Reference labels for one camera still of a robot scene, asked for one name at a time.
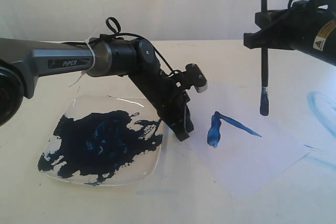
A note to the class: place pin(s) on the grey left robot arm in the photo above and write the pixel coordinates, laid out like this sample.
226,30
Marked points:
23,62

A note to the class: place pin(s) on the white plate with blue paint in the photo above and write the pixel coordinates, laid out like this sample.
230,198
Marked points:
104,141

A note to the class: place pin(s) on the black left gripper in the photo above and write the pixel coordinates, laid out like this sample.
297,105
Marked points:
169,101

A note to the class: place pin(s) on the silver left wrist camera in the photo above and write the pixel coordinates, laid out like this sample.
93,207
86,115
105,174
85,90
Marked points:
195,78

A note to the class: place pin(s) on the white paper sheet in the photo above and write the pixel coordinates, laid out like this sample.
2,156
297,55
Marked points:
232,151

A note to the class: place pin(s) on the black paintbrush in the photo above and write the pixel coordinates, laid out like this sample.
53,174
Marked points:
264,100

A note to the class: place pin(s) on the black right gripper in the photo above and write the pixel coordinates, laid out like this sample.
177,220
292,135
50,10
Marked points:
302,27

